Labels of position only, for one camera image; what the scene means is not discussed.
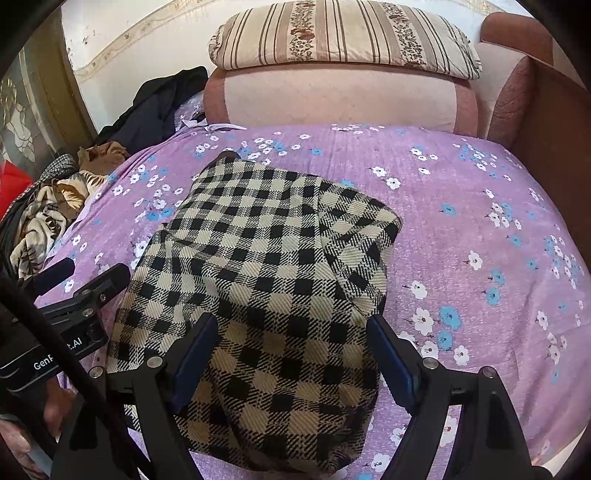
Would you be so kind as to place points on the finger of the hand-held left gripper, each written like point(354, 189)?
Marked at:
point(101, 279)
point(51, 276)

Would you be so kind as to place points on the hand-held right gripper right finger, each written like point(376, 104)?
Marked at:
point(392, 364)

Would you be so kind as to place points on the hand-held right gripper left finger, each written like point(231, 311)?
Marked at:
point(196, 360)

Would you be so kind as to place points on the black beige checkered coat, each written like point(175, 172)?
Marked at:
point(268, 258)

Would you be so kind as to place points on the person's left hand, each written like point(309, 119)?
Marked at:
point(55, 410)

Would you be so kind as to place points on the gold patterned cloth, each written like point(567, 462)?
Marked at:
point(41, 221)

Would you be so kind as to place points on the red cloth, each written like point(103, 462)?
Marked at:
point(11, 189)

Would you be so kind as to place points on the houndstooth cloth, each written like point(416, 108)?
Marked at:
point(60, 166)

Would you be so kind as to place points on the brown cloth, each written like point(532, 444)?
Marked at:
point(104, 154)

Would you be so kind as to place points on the purple floral bedsheet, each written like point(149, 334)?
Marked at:
point(461, 221)

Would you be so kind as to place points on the wooden glass door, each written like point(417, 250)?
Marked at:
point(27, 115)

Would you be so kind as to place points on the black jacket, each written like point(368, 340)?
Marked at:
point(147, 110)

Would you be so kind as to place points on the lavender shirt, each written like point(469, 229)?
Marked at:
point(217, 127)

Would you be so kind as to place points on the pink sofa backrest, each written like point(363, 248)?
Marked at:
point(341, 97)

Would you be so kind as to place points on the striped floral pillow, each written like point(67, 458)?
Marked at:
point(346, 37)

